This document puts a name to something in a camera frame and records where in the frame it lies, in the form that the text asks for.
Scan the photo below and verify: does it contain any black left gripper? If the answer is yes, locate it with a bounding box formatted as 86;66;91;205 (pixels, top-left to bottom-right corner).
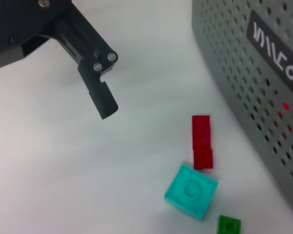
0;0;73;72

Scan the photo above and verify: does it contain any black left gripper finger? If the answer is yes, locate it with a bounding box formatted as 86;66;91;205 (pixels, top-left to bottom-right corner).
50;4;119;120

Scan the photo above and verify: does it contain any teal square block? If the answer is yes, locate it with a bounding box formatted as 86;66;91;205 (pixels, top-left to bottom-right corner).
164;164;219;222

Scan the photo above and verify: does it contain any dark green block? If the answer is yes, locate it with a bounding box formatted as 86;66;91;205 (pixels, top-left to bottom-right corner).
217;214;242;234

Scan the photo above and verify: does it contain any dark red long block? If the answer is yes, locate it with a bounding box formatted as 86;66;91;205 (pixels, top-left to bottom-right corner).
191;115;214;170

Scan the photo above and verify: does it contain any grey perforated storage bin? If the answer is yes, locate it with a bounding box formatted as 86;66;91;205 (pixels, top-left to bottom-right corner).
191;0;293;229

